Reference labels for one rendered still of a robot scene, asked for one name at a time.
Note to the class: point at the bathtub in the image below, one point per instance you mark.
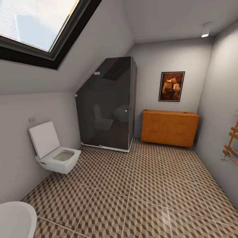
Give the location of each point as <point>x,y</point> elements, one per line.
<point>17,220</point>

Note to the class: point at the towel rack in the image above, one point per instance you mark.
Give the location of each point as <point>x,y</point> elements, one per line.
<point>229,152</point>

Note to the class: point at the fixed window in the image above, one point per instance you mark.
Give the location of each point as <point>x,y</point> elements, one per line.
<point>41,32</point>

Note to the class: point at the door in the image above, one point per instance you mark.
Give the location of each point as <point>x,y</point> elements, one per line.
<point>103,105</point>
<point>132,100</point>

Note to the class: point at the cabinet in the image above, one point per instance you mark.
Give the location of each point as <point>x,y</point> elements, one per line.
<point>171,127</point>

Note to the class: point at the picture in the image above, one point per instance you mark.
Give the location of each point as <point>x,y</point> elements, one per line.
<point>171,86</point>

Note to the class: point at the shower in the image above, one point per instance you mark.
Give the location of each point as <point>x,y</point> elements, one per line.
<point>116,148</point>

